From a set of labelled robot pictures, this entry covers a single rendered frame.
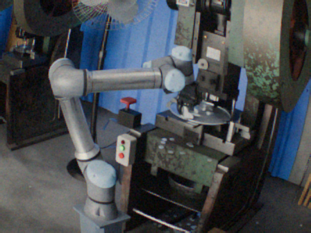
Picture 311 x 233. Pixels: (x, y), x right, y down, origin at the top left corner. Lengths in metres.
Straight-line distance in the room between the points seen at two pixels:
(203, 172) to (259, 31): 0.80
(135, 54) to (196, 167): 1.99
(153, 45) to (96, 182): 2.25
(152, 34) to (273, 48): 2.29
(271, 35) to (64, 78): 0.78
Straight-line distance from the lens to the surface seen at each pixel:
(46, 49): 3.33
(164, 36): 3.62
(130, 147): 2.08
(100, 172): 1.65
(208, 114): 2.05
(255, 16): 1.57
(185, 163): 2.05
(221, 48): 2.02
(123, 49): 3.90
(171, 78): 1.56
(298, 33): 1.85
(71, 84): 1.48
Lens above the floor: 1.46
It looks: 20 degrees down
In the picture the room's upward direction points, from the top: 8 degrees clockwise
